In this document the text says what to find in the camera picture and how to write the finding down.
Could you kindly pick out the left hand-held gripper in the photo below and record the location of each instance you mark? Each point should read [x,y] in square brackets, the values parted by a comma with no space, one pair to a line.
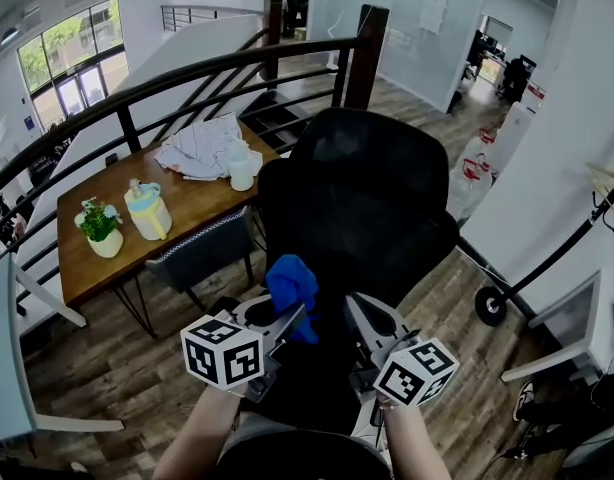
[222,353]

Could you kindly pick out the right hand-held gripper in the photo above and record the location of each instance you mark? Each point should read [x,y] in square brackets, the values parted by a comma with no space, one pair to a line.
[417,373]

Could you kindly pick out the blue cloth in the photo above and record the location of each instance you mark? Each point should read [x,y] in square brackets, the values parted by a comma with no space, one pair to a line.
[292,280]

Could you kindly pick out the black mesh office chair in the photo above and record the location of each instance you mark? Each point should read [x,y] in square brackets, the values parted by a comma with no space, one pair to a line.
[357,193]

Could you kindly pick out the person's left forearm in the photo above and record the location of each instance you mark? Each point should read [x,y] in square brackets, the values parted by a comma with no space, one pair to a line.
[202,433]

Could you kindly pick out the person's right forearm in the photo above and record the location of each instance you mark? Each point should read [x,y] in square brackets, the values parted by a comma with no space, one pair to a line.
[412,443]

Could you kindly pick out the grey chair with dotted trim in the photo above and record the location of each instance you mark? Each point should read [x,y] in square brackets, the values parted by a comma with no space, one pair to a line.
[207,250]

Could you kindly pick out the black and white shoe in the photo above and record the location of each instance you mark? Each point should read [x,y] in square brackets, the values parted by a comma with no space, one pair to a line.
[524,400]

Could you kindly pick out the person's black shirt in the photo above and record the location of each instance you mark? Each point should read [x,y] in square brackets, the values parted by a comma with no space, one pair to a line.
[302,455]

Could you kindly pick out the wooden table with metal legs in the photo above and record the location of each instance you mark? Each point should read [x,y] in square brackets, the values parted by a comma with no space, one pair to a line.
[197,203]

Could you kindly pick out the white cup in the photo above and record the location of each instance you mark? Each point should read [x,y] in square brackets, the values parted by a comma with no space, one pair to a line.
[242,173]

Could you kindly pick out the white desk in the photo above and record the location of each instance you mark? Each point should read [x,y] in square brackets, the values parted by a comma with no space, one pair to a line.
[572,313]
[4,348]

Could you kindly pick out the black coat rack stand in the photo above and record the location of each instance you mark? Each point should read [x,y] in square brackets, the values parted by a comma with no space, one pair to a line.
[557,255]

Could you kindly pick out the pastel blue and yellow pitcher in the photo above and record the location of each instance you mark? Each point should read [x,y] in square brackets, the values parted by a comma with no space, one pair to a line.
[147,213]

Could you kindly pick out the clear water bottle red cap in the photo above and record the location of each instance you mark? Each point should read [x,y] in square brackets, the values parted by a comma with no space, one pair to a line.
[479,145]
[467,188]

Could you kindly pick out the white checked cloth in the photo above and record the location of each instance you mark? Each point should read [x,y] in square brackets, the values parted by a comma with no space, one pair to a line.
[207,145]

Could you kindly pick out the dark staircase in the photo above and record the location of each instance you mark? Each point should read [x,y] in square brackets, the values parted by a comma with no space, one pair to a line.
[277,115]

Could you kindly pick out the potted plant in cream pot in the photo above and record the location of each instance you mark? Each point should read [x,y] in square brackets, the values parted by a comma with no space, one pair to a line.
[101,228]

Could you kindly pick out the small black phone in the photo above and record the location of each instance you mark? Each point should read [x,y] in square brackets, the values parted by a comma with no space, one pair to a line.
[111,159]

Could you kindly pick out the white air purifier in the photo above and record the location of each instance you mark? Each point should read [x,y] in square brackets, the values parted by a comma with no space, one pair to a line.
[514,135]

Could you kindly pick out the black metal railing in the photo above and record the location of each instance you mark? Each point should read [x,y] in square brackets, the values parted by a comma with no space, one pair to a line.
[187,70]

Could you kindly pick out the white metal railing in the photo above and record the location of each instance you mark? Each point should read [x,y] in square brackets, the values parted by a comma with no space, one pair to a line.
[197,15]

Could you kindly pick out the large window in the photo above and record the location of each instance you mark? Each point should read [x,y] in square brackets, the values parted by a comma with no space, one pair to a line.
[72,63]

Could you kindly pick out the ceiling lamp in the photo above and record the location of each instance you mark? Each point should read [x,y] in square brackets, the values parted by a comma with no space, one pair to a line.
[9,35]

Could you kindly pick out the dark wooden post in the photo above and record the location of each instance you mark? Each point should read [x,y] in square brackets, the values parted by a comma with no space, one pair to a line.
[273,33]
[369,53]

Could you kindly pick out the white paper sheet on wall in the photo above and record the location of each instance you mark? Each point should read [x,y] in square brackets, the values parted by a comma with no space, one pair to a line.
[435,10]

